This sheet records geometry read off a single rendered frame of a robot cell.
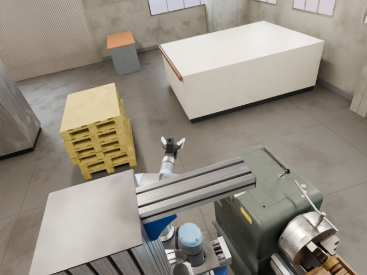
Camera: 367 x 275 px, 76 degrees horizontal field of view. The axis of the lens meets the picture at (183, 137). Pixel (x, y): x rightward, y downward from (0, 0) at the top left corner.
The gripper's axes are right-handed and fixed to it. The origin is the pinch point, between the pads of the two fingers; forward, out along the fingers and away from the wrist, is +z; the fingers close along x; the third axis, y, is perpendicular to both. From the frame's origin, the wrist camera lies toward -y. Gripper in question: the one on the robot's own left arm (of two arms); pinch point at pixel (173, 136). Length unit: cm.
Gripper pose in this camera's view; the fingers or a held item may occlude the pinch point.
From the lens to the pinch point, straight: 155.5
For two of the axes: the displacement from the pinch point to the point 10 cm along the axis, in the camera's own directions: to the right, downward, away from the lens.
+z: 1.0, -6.2, 7.7
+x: 9.9, 0.6, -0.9
